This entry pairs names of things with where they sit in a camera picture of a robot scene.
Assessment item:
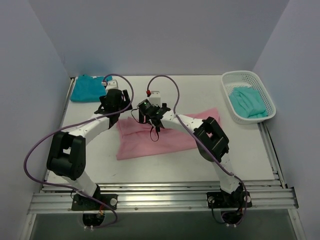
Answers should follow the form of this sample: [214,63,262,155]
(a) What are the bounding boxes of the purple cable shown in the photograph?
[146,74,251,226]
[23,73,135,229]

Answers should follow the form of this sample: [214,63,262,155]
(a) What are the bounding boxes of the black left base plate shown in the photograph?
[71,194,118,211]

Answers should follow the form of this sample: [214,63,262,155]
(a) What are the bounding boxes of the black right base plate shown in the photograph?
[206,190,253,209]

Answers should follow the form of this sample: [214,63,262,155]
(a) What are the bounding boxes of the teal folded t-shirt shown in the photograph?
[70,74,106,103]

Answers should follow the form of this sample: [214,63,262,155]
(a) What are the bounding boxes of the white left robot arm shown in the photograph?
[46,89,133,210]

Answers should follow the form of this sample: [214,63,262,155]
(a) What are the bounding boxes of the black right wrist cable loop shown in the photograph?
[131,107,161,142]

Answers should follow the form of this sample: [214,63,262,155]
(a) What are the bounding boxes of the mint green t-shirt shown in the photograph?
[229,86,268,119]

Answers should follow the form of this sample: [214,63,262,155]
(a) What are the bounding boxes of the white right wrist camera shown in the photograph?
[146,90,161,107]

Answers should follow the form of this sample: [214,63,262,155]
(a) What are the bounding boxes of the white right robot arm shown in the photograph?
[137,99,244,207]

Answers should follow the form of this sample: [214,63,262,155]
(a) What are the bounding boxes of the pink t-shirt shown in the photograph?
[116,107,223,161]

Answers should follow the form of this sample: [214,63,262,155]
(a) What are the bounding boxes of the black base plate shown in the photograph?
[71,194,118,211]
[206,190,253,209]

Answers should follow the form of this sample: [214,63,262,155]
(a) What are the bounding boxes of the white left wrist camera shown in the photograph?
[101,79,119,93]

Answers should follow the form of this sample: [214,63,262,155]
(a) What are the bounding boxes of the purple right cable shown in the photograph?
[146,74,251,226]

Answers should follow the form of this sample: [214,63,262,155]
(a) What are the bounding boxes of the aluminium rail frame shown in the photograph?
[28,180,299,214]

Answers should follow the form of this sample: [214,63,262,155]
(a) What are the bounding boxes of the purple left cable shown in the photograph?
[23,73,135,229]

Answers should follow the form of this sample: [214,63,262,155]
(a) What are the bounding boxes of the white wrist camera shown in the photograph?
[101,79,119,93]
[146,90,161,107]

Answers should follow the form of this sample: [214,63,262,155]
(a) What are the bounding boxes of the white perforated plastic basket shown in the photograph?
[221,70,276,125]

